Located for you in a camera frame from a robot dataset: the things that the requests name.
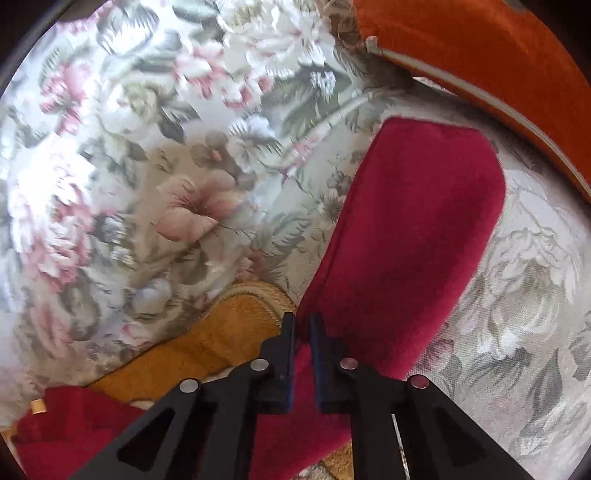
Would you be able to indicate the floral bed sheet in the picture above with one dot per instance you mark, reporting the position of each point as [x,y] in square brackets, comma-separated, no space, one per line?
[152,184]

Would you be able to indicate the orange plush blanket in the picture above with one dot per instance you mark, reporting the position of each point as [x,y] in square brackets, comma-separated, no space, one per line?
[217,341]

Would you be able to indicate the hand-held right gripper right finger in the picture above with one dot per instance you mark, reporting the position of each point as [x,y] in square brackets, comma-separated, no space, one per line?
[317,369]

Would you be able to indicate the small tan tag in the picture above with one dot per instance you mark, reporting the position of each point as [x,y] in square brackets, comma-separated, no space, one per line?
[38,406]

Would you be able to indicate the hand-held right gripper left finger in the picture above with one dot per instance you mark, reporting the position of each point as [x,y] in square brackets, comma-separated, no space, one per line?
[289,369]

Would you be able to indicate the red fleece garment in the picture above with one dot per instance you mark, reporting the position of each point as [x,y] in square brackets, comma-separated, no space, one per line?
[406,240]

